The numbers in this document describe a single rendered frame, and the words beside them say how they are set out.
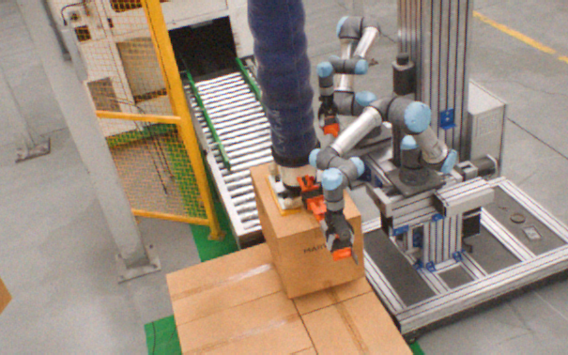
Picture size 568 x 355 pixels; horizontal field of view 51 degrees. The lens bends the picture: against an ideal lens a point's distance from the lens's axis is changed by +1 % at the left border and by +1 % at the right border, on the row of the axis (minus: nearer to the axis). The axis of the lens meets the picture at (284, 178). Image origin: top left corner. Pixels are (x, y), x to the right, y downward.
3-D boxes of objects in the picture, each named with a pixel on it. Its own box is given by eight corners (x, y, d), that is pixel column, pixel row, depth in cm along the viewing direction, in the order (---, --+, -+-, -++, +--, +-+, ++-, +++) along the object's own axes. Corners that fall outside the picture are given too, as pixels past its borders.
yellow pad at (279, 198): (264, 177, 303) (263, 170, 300) (283, 173, 305) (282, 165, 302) (281, 217, 276) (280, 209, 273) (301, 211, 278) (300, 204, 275)
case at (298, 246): (259, 224, 336) (248, 167, 312) (327, 206, 342) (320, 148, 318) (288, 300, 288) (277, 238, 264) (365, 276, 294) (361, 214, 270)
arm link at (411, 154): (410, 150, 294) (410, 128, 286) (434, 159, 286) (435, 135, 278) (396, 162, 288) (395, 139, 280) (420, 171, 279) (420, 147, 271)
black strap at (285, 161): (267, 146, 286) (265, 138, 284) (312, 133, 289) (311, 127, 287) (278, 170, 268) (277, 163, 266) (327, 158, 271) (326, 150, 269)
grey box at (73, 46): (79, 69, 349) (60, 19, 331) (88, 66, 350) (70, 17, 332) (80, 82, 333) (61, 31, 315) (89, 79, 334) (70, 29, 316)
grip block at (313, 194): (300, 200, 269) (299, 190, 265) (321, 194, 270) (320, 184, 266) (306, 210, 262) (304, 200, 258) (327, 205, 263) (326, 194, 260)
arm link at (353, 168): (343, 150, 230) (324, 164, 224) (365, 159, 223) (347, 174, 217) (345, 166, 235) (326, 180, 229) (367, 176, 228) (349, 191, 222)
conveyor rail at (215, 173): (179, 97, 538) (175, 78, 527) (185, 95, 539) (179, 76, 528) (242, 257, 355) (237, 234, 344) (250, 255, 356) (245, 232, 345)
